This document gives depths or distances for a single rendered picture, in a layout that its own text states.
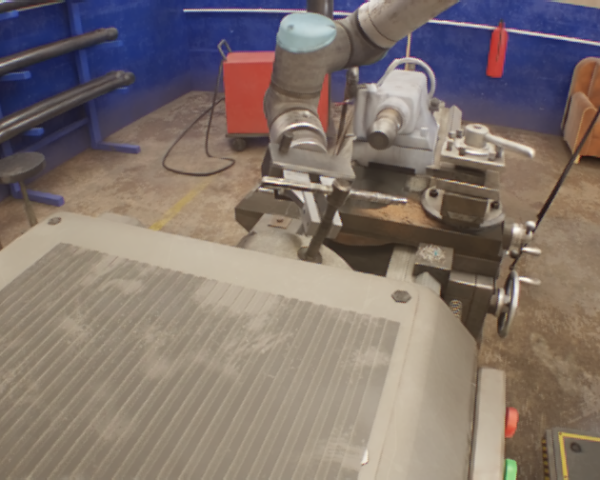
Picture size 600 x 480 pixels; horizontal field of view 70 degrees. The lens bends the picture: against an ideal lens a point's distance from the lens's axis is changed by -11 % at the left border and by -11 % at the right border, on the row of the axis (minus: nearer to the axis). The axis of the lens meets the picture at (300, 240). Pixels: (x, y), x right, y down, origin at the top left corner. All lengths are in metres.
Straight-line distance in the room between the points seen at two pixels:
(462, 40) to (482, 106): 0.73
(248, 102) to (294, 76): 3.24
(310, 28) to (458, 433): 0.61
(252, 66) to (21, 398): 3.70
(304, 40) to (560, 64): 4.62
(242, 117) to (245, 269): 3.66
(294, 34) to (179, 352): 0.55
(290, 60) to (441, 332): 0.52
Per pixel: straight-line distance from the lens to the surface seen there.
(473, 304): 1.39
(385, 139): 1.39
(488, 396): 0.43
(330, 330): 0.36
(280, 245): 0.67
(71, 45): 4.03
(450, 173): 1.25
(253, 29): 5.66
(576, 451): 1.70
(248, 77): 3.96
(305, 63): 0.77
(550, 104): 5.35
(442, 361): 0.38
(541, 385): 2.29
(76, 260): 0.47
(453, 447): 0.36
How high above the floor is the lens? 1.59
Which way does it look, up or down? 33 degrees down
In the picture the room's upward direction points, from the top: straight up
